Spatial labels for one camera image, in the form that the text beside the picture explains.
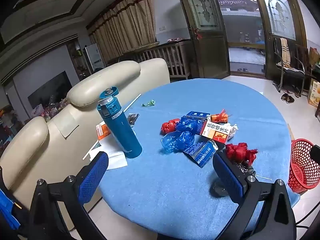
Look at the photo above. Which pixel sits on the white wall switch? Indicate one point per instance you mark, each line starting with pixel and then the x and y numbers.
pixel 162 28

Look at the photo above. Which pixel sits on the blue tablecloth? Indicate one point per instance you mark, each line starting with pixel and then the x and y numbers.
pixel 175 200

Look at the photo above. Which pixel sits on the long white straw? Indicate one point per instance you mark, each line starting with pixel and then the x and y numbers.
pixel 133 101

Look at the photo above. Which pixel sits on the flat cardboard sheet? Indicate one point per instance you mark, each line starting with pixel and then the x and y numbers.
pixel 290 132

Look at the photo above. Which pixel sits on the dark wooden chair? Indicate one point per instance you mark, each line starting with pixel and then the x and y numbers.
pixel 302 55
pixel 317 107

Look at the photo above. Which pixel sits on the black television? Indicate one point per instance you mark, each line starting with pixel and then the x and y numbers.
pixel 50 90

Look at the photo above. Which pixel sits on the white and orange medicine box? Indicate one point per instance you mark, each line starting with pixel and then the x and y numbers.
pixel 215 131

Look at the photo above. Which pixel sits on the wooden baby crib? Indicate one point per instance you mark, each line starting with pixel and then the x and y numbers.
pixel 162 55

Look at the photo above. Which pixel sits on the pile of toys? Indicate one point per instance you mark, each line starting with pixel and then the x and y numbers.
pixel 47 110

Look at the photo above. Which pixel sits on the cream leather sofa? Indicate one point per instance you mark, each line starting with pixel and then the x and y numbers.
pixel 50 140

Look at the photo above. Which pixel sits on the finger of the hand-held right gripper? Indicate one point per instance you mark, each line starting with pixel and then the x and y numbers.
pixel 315 152

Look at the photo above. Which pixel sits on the red plastic mesh basket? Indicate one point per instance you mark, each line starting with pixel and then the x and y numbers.
pixel 300 170

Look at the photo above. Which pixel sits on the wall display shelf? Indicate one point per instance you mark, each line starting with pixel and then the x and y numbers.
pixel 77 60

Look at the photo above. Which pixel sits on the white tissue paper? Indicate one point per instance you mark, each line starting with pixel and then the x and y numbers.
pixel 112 157

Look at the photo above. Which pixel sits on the dark foil sachet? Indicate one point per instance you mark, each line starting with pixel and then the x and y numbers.
pixel 132 118

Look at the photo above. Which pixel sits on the brown paper bag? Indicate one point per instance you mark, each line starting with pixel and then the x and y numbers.
pixel 314 55

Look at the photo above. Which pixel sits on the orange packet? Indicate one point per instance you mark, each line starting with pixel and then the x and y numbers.
pixel 218 117

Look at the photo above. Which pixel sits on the striped scarf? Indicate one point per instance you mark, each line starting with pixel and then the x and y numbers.
pixel 285 52

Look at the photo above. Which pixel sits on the brown slipper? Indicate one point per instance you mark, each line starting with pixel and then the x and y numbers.
pixel 285 97
pixel 290 100

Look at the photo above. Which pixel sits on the white standing air conditioner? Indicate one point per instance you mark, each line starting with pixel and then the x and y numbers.
pixel 95 57

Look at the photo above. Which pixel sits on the pink cloth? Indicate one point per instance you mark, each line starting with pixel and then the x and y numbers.
pixel 177 40

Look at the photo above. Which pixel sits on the teal thermos bottle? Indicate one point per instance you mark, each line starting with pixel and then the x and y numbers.
pixel 122 132

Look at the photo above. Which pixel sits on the red knotted plastic bag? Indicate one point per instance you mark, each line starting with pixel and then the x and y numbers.
pixel 237 152

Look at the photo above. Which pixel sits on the black metal frame chair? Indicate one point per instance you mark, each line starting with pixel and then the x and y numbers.
pixel 290 73

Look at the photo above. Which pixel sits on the beige curtain with red band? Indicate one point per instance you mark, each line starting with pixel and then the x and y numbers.
pixel 125 25

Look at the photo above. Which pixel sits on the yellow printed carton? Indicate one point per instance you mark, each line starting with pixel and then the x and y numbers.
pixel 313 92

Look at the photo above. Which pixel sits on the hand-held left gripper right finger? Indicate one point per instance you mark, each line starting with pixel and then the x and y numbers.
pixel 228 177

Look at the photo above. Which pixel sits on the green candy wrapper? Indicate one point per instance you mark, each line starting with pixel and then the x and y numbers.
pixel 150 102

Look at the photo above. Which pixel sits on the wooden door with glass pane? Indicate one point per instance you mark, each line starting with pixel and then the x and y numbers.
pixel 210 55
pixel 271 55

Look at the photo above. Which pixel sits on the blue cardboard box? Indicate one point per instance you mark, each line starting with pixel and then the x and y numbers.
pixel 197 115

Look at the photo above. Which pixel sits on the blue plastic bag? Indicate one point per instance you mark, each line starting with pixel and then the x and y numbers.
pixel 186 125
pixel 177 141

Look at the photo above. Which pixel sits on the blue and silver box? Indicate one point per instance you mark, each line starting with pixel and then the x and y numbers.
pixel 200 153

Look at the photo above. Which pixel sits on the colourful toy boxes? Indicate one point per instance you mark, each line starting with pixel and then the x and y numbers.
pixel 10 125

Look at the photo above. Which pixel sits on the red plastic bag ball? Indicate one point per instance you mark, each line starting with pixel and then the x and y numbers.
pixel 168 127

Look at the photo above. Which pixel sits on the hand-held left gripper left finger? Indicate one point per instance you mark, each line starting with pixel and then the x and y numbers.
pixel 92 177

